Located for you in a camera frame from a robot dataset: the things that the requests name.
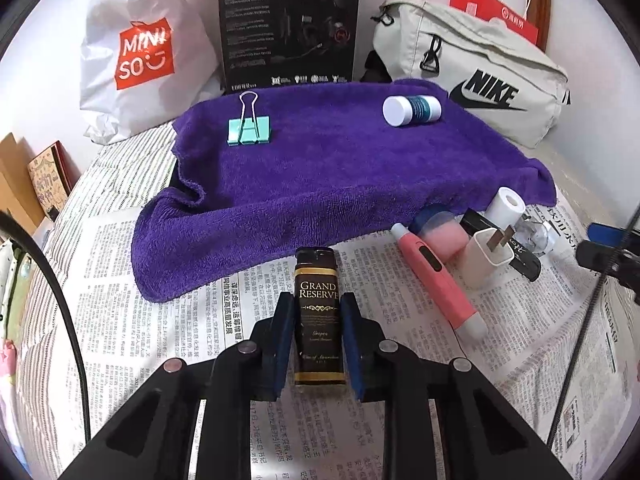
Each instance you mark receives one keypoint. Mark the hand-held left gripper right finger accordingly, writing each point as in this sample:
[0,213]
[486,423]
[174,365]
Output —
[352,347]

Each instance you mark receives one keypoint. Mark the beige waist bag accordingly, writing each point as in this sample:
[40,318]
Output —
[475,55]

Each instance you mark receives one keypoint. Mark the pink white pen tool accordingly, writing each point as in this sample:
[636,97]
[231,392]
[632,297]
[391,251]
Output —
[435,275]

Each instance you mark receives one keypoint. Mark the newspaper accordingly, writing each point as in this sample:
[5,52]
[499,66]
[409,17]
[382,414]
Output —
[200,320]

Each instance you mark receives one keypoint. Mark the cardboard box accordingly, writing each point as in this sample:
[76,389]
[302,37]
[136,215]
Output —
[15,185]

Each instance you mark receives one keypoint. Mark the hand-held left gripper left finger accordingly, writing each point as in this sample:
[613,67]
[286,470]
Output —
[285,345]

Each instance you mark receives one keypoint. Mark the blue plastic lid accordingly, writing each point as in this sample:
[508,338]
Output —
[431,212]

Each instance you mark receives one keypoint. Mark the pink floral cloth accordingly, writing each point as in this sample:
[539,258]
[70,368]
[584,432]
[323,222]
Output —
[7,360]

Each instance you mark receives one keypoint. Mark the white plastic shopping bag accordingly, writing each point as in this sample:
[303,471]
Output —
[150,20]

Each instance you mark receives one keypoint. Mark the white blue-label pill bottle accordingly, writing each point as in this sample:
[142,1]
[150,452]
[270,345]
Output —
[400,110]

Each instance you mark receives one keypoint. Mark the white charger plug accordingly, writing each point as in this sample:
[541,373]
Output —
[482,260]

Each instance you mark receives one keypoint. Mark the purple towel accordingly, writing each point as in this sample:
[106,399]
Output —
[325,170]

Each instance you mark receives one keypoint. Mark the small clear bottle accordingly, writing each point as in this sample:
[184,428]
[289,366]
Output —
[537,235]

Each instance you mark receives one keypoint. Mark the teal binder clip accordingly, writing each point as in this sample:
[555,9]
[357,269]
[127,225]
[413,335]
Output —
[250,131]

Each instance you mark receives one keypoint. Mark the white small cylinder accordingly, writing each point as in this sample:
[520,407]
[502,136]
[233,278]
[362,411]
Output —
[502,210]

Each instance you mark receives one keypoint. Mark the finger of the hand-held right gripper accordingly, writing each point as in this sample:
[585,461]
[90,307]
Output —
[607,234]
[602,257]

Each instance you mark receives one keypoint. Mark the pink sponge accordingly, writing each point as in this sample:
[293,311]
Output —
[442,241]

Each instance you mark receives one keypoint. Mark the red paper bag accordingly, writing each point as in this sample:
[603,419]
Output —
[475,2]

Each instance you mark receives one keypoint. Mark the black gold-print lighter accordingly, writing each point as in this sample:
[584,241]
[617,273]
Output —
[318,310]

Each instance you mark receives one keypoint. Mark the black headphone box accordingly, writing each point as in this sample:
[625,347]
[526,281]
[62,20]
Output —
[290,35]

